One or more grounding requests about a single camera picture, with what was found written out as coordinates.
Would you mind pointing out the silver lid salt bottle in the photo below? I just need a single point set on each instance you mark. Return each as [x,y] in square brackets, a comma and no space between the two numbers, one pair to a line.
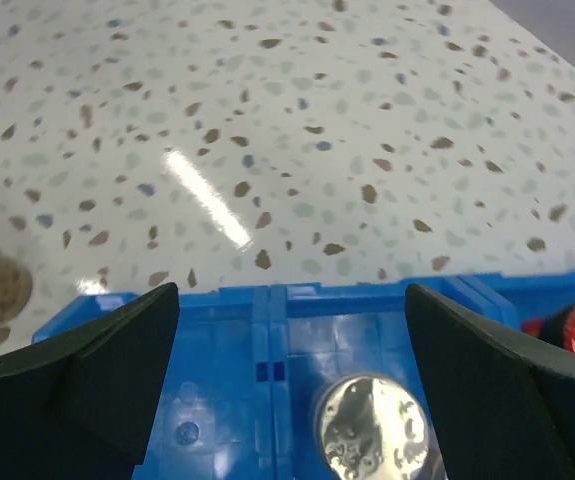
[368,426]

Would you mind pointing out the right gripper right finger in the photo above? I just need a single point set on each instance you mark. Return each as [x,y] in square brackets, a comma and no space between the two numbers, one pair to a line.
[502,402]

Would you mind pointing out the blue plastic divided bin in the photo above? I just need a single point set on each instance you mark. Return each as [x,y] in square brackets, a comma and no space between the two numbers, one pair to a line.
[248,362]

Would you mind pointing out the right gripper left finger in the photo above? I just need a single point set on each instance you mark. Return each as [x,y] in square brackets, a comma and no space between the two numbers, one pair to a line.
[82,404]

